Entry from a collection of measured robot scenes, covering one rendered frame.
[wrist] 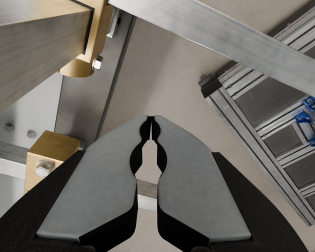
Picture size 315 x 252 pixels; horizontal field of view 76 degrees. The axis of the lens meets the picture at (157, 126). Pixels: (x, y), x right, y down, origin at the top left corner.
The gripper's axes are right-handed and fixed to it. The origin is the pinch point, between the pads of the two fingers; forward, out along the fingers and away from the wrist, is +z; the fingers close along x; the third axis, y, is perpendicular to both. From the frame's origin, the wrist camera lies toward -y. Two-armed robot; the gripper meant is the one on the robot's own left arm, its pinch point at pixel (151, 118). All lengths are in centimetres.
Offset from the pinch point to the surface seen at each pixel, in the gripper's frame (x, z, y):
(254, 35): 8.9, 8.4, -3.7
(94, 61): -5.7, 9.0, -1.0
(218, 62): 31, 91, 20
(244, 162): 61, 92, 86
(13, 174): -19.0, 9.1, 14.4
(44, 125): -25.4, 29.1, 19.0
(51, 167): -12.6, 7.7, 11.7
